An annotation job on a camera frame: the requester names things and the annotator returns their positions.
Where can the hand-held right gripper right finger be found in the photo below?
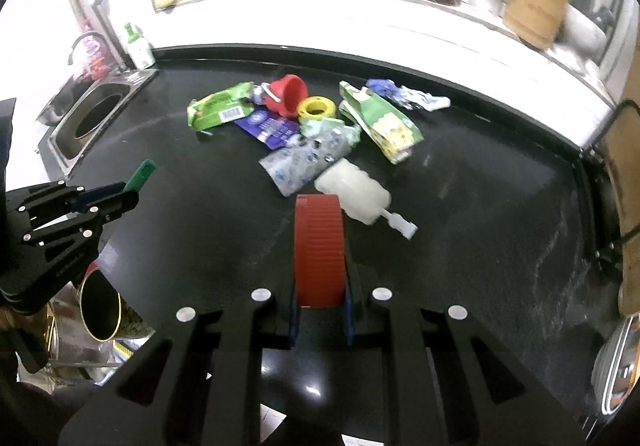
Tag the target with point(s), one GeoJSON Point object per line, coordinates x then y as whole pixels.
{"type": "Point", "coordinates": [350, 323]}

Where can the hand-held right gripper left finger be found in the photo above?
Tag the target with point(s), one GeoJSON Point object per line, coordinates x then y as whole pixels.
{"type": "Point", "coordinates": [294, 323]}

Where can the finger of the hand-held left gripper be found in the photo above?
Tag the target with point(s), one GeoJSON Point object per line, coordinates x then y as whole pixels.
{"type": "Point", "coordinates": [55, 196]}
{"type": "Point", "coordinates": [75, 246]}

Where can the stainless steel sink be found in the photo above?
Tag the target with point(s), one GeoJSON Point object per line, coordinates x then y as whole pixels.
{"type": "Point", "coordinates": [75, 124]}

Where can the red ribbed lid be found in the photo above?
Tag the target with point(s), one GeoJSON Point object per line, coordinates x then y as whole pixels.
{"type": "Point", "coordinates": [319, 251]}

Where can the green plastic piece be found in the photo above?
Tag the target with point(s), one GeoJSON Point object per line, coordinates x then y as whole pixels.
{"type": "Point", "coordinates": [140, 175]}

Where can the translucent white plastic bottle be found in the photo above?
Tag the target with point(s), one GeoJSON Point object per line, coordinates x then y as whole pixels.
{"type": "Point", "coordinates": [352, 188]}

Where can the green wet wipes packet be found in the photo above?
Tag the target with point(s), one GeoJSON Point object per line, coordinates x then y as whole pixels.
{"type": "Point", "coordinates": [220, 105]}

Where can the purple foil packet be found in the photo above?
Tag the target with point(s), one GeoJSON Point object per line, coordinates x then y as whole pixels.
{"type": "Point", "coordinates": [267, 126]}

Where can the green yellow carton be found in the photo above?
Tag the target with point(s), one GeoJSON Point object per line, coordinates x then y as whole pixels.
{"type": "Point", "coordinates": [382, 124]}

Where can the gold rimmed metal cup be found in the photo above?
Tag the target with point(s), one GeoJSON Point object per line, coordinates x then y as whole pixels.
{"type": "Point", "coordinates": [100, 303]}

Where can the red printed package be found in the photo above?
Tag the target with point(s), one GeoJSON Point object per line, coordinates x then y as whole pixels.
{"type": "Point", "coordinates": [97, 57]}

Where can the white soap bottle green pump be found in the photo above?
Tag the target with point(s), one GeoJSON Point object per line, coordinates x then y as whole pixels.
{"type": "Point", "coordinates": [140, 49]}

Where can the yellow tape roll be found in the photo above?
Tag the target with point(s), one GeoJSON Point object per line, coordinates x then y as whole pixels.
{"type": "Point", "coordinates": [317, 109]}

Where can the red toy bucket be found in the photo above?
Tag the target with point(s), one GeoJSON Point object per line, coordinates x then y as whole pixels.
{"type": "Point", "coordinates": [287, 94]}

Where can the crumpled blue white wrapper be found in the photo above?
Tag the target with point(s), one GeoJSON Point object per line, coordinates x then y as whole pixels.
{"type": "Point", "coordinates": [400, 94]}

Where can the steel pot lid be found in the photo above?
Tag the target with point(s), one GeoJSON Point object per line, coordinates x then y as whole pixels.
{"type": "Point", "coordinates": [617, 366]}

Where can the white ceramic pot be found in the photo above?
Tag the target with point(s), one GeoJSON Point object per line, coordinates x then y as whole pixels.
{"type": "Point", "coordinates": [587, 34]}

